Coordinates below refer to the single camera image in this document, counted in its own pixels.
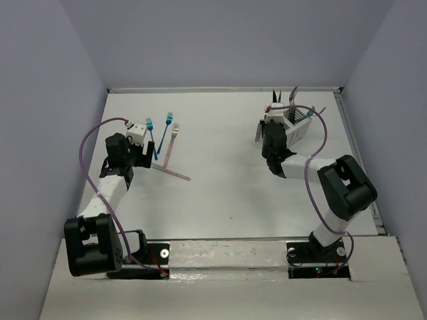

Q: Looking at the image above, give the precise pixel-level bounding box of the black handled knife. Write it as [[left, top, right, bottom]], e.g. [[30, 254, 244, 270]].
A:
[[272, 89, 278, 103]]

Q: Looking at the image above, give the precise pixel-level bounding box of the green handled fork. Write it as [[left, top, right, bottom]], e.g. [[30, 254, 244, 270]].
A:
[[308, 106, 316, 115]]

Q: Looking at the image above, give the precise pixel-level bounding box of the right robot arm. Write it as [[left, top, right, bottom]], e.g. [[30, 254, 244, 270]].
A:
[[260, 121, 378, 261]]

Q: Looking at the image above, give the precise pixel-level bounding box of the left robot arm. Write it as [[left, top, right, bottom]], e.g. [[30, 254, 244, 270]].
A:
[[64, 129, 154, 277]]

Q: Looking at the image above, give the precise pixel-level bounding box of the white two-compartment utensil holder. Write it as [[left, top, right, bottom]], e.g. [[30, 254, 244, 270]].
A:
[[255, 106, 312, 146]]

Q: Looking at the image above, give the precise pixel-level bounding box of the small blue fork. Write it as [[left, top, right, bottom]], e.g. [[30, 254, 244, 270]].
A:
[[146, 117, 158, 161]]

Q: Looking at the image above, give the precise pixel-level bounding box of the long blue fork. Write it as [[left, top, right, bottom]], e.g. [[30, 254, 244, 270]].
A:
[[157, 112, 173, 154]]

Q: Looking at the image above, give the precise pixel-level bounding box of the pink handled knife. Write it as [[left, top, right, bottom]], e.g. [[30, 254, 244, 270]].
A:
[[151, 163, 191, 181]]

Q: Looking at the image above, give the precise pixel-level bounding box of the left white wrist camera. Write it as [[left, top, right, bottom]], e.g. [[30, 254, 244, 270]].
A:
[[126, 122, 147, 147]]

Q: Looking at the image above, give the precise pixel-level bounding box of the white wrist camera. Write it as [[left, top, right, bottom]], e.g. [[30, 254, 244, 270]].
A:
[[126, 122, 147, 147], [264, 103, 285, 125]]

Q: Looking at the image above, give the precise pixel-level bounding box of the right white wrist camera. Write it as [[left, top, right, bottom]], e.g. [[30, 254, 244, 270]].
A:
[[264, 103, 285, 125]]

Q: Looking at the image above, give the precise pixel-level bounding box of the pink handled fork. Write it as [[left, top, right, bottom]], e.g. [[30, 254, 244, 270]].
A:
[[163, 123, 179, 168]]

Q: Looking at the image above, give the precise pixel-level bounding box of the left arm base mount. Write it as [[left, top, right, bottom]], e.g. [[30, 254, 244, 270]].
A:
[[105, 229, 171, 280]]

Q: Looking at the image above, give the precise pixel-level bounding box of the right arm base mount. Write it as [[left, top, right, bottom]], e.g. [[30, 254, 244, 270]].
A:
[[286, 240, 351, 279]]

